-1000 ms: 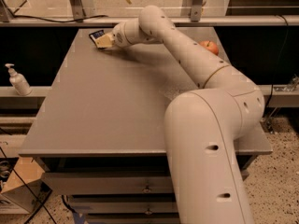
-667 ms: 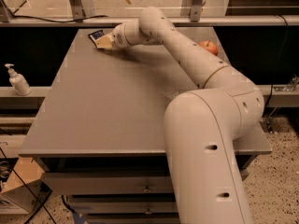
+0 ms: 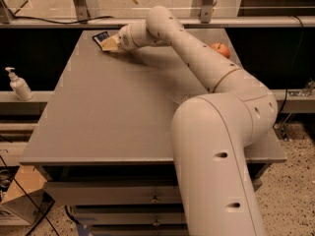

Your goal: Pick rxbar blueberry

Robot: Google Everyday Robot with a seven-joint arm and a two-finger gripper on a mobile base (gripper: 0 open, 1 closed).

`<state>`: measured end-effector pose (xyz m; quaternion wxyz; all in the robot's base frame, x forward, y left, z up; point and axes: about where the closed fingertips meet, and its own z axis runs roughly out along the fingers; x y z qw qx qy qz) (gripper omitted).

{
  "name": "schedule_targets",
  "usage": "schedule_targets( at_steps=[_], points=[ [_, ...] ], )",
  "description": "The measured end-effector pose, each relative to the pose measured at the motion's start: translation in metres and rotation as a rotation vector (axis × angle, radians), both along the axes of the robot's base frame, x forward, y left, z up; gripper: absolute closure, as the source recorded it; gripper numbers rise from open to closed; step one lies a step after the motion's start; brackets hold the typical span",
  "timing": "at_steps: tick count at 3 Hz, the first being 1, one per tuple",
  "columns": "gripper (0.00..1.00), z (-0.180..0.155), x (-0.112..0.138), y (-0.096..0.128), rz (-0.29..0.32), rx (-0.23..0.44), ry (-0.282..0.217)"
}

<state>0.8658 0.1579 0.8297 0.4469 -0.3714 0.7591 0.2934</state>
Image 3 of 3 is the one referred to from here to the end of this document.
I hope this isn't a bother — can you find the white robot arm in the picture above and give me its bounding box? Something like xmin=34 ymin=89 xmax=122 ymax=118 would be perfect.
xmin=100 ymin=6 xmax=278 ymax=236

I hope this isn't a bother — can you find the grey metal bracket right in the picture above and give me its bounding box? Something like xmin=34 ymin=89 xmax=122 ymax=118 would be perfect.
xmin=200 ymin=0 xmax=215 ymax=23

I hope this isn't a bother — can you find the white pump lotion bottle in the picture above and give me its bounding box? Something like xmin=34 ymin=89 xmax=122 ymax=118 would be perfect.
xmin=5 ymin=67 xmax=32 ymax=101

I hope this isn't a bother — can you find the grey metal bracket left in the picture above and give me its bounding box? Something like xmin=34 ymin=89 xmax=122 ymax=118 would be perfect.
xmin=73 ymin=0 xmax=90 ymax=21

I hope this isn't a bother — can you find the red apple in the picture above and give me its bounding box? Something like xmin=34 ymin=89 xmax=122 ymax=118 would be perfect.
xmin=210 ymin=42 xmax=230 ymax=58

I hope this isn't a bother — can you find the grey metal bracket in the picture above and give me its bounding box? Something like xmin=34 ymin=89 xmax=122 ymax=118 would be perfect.
xmin=200 ymin=0 xmax=215 ymax=23
xmin=73 ymin=0 xmax=90 ymax=21

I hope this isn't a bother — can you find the cardboard box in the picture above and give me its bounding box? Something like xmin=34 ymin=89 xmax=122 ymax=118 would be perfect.
xmin=0 ymin=165 xmax=46 ymax=226

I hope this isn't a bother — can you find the black floor cable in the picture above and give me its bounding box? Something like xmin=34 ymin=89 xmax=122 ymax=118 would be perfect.
xmin=0 ymin=154 xmax=62 ymax=236

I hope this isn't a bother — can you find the grey drawer cabinet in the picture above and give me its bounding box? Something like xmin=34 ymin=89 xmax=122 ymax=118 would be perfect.
xmin=19 ymin=29 xmax=287 ymax=236

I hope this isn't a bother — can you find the black cable on ledge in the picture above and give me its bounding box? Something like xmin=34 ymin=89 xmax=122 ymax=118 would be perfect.
xmin=0 ymin=0 xmax=114 ymax=26

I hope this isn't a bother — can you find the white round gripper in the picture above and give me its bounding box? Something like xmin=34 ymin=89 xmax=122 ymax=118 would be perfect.
xmin=100 ymin=25 xmax=138 ymax=51

